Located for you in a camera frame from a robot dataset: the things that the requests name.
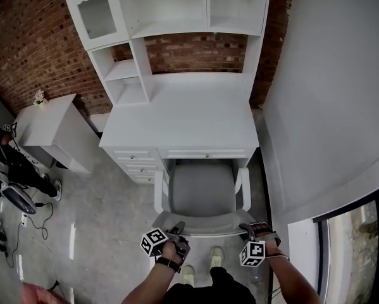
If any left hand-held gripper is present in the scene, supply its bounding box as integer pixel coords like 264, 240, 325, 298
140, 221, 190, 264

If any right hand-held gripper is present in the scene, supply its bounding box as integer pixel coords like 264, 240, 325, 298
239, 223, 282, 267

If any grey and white chair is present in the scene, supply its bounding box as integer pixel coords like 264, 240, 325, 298
151, 163, 256, 237

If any person's right forearm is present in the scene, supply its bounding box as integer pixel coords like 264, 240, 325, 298
264, 246, 321, 304

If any person's right hand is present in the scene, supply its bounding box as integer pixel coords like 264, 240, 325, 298
249, 222, 274, 238

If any person's left hand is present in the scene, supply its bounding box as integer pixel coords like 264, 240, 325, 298
159, 241, 181, 262

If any black wristwatch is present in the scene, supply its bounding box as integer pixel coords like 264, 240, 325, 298
155, 256, 182, 274

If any person's right shoe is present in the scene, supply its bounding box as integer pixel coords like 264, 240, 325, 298
209, 246, 225, 269

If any person's shoe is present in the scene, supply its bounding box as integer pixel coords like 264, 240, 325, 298
180, 264, 196, 288
209, 246, 225, 269

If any person's left shoe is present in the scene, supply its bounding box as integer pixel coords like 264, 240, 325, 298
180, 264, 196, 288

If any person's black clothing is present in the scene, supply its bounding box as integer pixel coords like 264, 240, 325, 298
163, 266, 256, 304

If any wide white desk drawer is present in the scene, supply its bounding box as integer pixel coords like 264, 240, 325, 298
159, 148, 249, 159

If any black framed window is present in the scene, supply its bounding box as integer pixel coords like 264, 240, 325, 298
312, 194, 379, 304

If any white desk with hutch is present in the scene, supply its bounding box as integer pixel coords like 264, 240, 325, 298
59, 0, 272, 186

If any pink armchair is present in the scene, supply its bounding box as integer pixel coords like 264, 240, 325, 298
22, 282, 71, 304

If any small white desk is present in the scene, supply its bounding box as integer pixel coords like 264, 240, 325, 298
12, 93, 95, 174

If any small potted flower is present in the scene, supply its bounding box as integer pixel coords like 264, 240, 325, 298
33, 89, 49, 107

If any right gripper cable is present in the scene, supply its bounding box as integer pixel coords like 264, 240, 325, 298
264, 253, 291, 304

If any black charger cable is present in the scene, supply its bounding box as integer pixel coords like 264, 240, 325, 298
26, 201, 56, 241

